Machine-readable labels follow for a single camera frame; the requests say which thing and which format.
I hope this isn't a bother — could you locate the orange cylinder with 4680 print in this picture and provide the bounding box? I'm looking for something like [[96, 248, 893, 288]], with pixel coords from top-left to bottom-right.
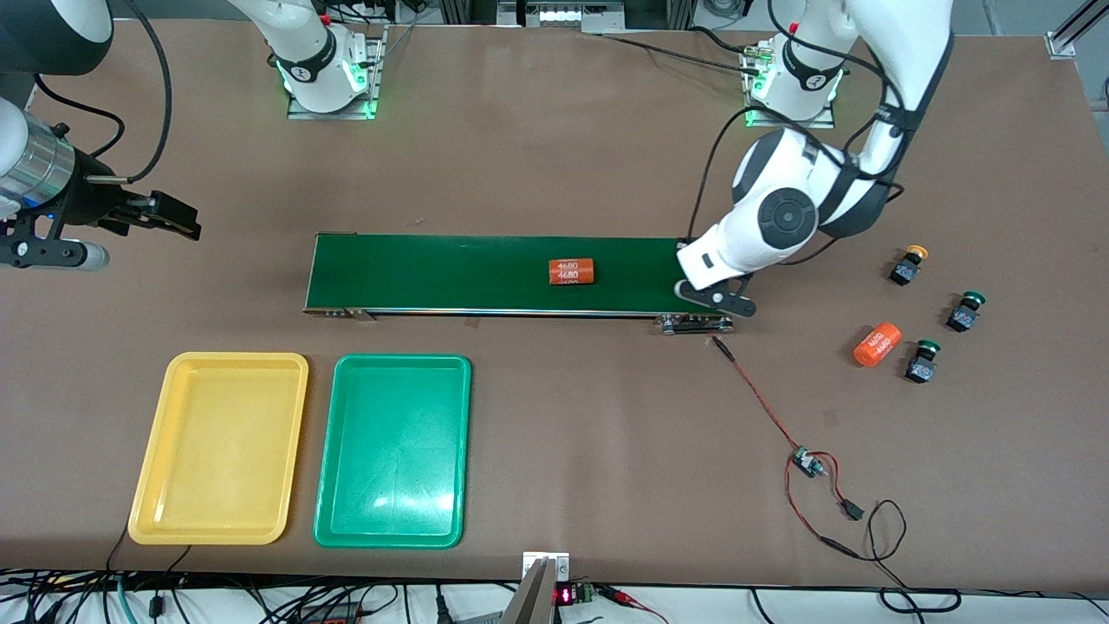
[[853, 322, 904, 368], [549, 257, 597, 287]]

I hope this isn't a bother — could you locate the yellow push button switch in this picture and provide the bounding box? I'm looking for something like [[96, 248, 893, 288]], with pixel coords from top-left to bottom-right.
[[889, 245, 929, 287]]

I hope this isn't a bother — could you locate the green push button switch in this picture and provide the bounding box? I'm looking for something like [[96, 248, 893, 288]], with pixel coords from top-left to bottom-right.
[[946, 292, 987, 333], [905, 340, 942, 384]]

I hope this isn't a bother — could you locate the yellow plastic tray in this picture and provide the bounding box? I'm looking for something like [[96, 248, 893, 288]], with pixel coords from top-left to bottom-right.
[[127, 351, 310, 547]]

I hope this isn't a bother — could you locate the green conveyor belt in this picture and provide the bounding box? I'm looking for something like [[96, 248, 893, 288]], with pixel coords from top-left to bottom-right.
[[303, 232, 736, 335]]

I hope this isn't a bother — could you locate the green plastic tray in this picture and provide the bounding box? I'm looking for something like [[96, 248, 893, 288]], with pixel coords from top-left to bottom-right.
[[313, 354, 473, 550]]

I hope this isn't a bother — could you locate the red clip lead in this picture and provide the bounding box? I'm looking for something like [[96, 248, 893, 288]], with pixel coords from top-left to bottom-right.
[[598, 585, 670, 624]]

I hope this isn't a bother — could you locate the aluminium corner profile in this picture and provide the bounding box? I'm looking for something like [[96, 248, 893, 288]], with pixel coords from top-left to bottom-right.
[[1047, 0, 1109, 60]]

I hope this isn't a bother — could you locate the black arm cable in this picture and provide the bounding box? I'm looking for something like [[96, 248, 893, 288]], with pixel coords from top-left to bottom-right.
[[35, 74, 126, 159], [85, 0, 172, 185], [689, 0, 906, 265]]

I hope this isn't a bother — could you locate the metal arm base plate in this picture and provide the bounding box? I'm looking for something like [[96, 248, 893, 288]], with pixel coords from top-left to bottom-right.
[[286, 24, 384, 120], [743, 39, 837, 129]]

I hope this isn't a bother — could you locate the tangled floor cable bundle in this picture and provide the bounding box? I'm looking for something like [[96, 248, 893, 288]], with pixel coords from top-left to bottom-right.
[[0, 544, 521, 624]]

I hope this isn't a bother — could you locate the dark frame with white light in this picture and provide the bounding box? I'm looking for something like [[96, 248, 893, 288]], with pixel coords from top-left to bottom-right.
[[438, 0, 694, 36]]

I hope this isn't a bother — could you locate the grey metal camera mount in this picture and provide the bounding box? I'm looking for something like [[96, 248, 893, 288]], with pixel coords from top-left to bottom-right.
[[498, 551, 573, 624]]

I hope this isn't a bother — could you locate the black power cable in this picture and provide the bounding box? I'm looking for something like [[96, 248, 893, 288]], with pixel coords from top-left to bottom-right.
[[598, 26, 768, 79]]

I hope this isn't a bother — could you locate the red and black wire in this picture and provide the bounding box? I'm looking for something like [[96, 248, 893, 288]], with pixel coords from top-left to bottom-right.
[[710, 335, 866, 560]]

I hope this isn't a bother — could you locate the thin black looped cable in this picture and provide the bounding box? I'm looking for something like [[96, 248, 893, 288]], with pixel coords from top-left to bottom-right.
[[862, 498, 963, 614]]

